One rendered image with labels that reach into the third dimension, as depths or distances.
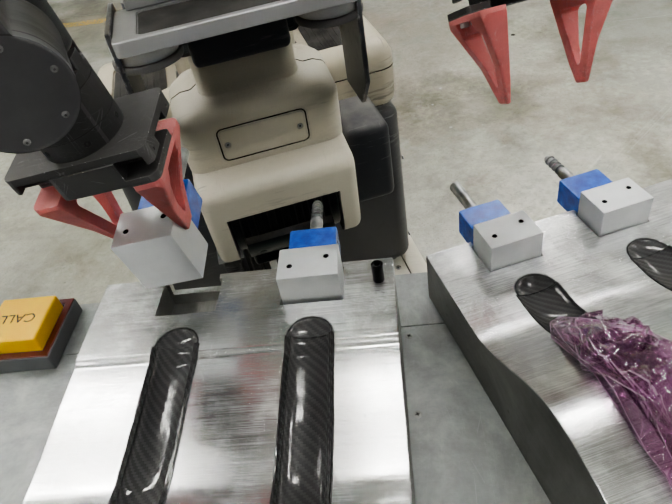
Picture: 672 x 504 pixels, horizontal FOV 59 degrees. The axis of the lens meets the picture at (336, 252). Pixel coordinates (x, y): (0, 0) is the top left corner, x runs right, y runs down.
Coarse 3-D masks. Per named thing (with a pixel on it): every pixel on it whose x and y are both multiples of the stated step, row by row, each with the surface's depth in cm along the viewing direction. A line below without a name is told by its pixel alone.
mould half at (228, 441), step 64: (128, 320) 50; (192, 320) 49; (256, 320) 48; (384, 320) 46; (128, 384) 46; (192, 384) 45; (256, 384) 44; (384, 384) 42; (64, 448) 42; (192, 448) 41; (256, 448) 40; (384, 448) 39
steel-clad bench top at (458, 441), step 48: (432, 336) 56; (0, 384) 59; (48, 384) 58; (432, 384) 52; (480, 384) 51; (0, 432) 55; (48, 432) 54; (432, 432) 48; (480, 432) 48; (0, 480) 51; (432, 480) 45; (480, 480) 45; (528, 480) 44
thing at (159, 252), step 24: (192, 192) 49; (120, 216) 46; (144, 216) 45; (192, 216) 48; (120, 240) 44; (144, 240) 44; (168, 240) 44; (192, 240) 47; (144, 264) 46; (168, 264) 46; (192, 264) 46
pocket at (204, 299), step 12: (168, 288) 54; (192, 288) 54; (204, 288) 54; (216, 288) 54; (168, 300) 53; (180, 300) 55; (192, 300) 55; (204, 300) 54; (216, 300) 54; (156, 312) 51; (168, 312) 53; (180, 312) 54; (192, 312) 54
